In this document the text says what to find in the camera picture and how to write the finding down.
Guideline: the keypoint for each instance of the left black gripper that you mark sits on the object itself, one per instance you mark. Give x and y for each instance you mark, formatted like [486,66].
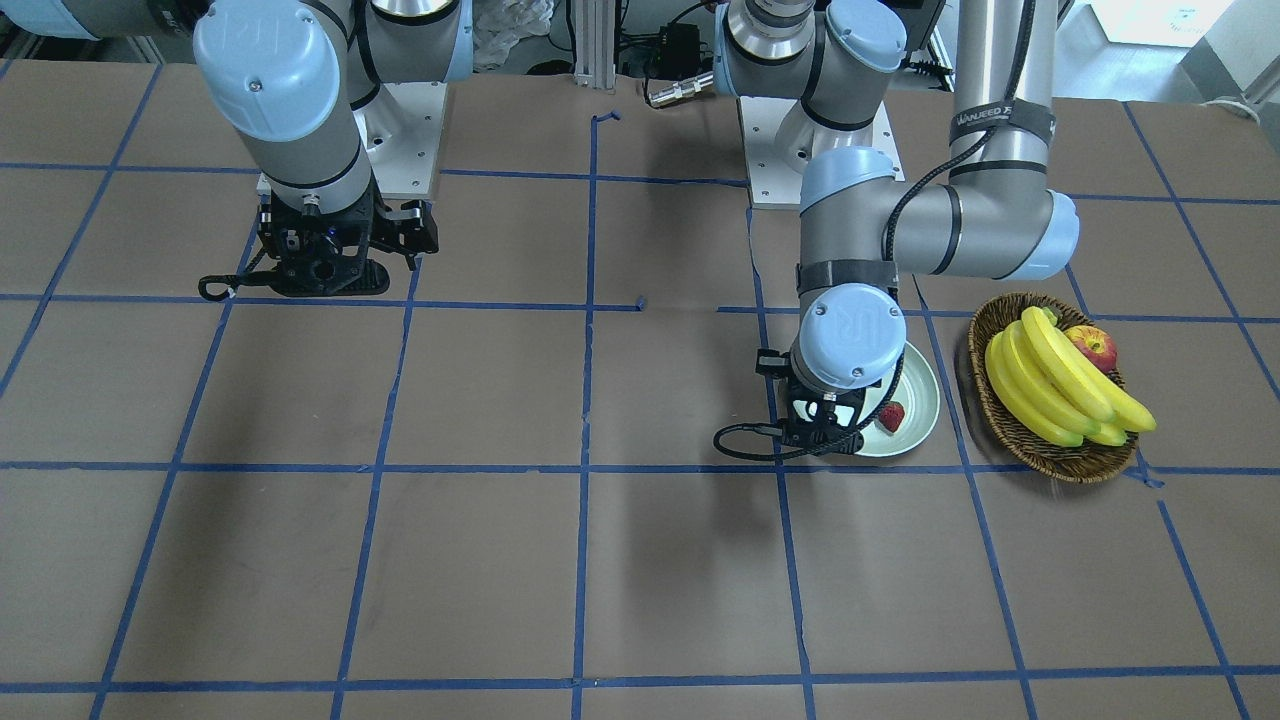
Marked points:
[859,409]

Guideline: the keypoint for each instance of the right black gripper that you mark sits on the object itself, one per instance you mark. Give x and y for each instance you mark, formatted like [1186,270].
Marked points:
[418,228]

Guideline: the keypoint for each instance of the strawberry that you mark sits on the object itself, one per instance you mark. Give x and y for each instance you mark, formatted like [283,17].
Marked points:
[891,416]

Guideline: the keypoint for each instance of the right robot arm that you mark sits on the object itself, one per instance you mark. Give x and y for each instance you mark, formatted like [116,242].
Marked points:
[306,85]

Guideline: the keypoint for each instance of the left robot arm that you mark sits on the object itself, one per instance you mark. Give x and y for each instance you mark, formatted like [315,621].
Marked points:
[985,212]

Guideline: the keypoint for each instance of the light green plate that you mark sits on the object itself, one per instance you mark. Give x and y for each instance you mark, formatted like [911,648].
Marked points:
[919,393]

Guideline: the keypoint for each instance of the yellow banana bunch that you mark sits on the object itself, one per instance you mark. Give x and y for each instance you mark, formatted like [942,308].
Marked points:
[1054,391]

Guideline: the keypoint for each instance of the red yellow apple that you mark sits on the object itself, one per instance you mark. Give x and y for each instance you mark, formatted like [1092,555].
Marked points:
[1095,345]

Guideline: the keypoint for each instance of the woven wicker basket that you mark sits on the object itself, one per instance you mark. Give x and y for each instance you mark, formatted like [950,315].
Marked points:
[1087,464]

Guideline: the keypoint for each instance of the aluminium frame post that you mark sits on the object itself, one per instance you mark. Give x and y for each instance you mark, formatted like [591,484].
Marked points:
[595,27]

